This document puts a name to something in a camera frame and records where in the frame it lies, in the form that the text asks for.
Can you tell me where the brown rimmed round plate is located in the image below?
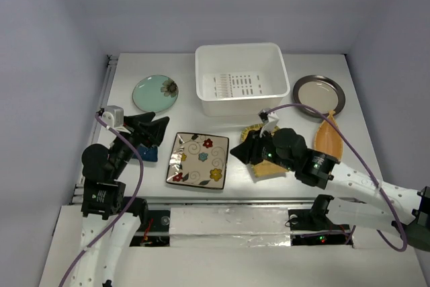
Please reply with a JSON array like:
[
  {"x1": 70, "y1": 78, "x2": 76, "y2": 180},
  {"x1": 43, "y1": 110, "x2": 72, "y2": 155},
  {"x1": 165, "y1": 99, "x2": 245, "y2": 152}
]
[{"x1": 292, "y1": 75, "x2": 346, "y2": 118}]

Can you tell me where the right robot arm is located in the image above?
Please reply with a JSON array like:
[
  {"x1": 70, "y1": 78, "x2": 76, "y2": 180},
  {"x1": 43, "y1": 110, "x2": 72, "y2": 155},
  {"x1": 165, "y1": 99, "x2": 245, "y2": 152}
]
[{"x1": 230, "y1": 128, "x2": 429, "y2": 251}]

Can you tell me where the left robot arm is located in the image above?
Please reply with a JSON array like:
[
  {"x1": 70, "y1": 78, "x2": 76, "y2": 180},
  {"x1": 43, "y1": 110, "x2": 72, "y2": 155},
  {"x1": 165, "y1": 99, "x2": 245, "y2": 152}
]
[{"x1": 61, "y1": 106, "x2": 170, "y2": 286}]

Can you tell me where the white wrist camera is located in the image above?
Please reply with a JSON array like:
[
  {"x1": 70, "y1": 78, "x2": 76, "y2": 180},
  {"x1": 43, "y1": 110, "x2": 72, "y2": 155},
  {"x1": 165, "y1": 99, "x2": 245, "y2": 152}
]
[
  {"x1": 97, "y1": 106, "x2": 127, "y2": 132},
  {"x1": 258, "y1": 108, "x2": 279, "y2": 138}
]

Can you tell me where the white plastic bin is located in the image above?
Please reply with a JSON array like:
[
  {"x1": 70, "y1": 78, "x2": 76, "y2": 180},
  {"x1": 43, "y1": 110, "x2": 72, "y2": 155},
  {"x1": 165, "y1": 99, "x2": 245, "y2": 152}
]
[{"x1": 195, "y1": 42, "x2": 290, "y2": 117}]

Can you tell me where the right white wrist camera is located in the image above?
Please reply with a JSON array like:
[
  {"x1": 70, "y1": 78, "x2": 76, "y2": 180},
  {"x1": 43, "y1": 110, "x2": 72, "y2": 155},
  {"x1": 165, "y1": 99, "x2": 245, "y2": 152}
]
[{"x1": 258, "y1": 108, "x2": 279, "y2": 138}]

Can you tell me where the square floral plate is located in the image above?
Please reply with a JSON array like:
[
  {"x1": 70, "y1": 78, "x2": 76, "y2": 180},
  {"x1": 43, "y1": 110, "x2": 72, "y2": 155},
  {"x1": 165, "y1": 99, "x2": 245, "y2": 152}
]
[{"x1": 166, "y1": 132, "x2": 229, "y2": 190}]

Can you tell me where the silver foil tape strip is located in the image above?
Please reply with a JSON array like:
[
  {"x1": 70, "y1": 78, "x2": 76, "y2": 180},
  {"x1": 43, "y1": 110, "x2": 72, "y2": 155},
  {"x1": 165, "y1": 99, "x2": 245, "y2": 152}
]
[{"x1": 169, "y1": 206, "x2": 291, "y2": 248}]

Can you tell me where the teal round flower plate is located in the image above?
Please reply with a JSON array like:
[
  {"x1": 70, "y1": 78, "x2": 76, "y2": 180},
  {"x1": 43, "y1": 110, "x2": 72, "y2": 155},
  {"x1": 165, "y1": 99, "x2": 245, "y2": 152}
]
[{"x1": 132, "y1": 75, "x2": 179, "y2": 113}]

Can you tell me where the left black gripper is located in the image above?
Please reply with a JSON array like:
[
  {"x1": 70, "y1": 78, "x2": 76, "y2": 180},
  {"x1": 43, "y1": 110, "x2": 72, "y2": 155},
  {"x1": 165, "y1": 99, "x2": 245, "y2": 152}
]
[{"x1": 110, "y1": 110, "x2": 169, "y2": 177}]

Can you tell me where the aluminium side rail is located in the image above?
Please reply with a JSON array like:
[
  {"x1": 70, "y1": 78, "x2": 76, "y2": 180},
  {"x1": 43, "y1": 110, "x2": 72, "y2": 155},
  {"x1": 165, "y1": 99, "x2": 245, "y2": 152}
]
[{"x1": 69, "y1": 55, "x2": 119, "y2": 205}]

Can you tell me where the orange leaf-shaped plate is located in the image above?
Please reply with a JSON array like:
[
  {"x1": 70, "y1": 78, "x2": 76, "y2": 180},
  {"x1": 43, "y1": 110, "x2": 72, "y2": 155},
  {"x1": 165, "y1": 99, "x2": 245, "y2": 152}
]
[{"x1": 313, "y1": 120, "x2": 343, "y2": 161}]

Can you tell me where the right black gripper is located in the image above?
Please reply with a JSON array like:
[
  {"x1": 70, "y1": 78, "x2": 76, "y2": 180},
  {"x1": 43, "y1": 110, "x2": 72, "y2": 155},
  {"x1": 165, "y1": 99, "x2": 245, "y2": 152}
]
[{"x1": 229, "y1": 126, "x2": 296, "y2": 172}]

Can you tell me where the dark blue plate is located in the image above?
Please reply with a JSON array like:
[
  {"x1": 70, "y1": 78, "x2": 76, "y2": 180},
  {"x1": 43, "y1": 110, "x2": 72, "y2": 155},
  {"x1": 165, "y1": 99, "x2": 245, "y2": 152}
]
[{"x1": 136, "y1": 145, "x2": 159, "y2": 163}]

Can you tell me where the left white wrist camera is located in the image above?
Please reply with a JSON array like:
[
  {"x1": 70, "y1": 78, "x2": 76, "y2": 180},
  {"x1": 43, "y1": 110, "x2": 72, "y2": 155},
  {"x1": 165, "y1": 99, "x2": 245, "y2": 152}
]
[{"x1": 97, "y1": 106, "x2": 127, "y2": 132}]

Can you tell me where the yellow green woven plate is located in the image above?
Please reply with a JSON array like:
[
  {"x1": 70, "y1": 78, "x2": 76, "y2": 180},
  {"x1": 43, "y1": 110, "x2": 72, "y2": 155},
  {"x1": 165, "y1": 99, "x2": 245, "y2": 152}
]
[{"x1": 240, "y1": 124, "x2": 288, "y2": 178}]

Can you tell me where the aluminium front rail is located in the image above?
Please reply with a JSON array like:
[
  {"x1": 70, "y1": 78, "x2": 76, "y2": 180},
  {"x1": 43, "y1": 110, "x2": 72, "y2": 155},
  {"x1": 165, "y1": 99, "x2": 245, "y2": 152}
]
[{"x1": 73, "y1": 196, "x2": 367, "y2": 206}]

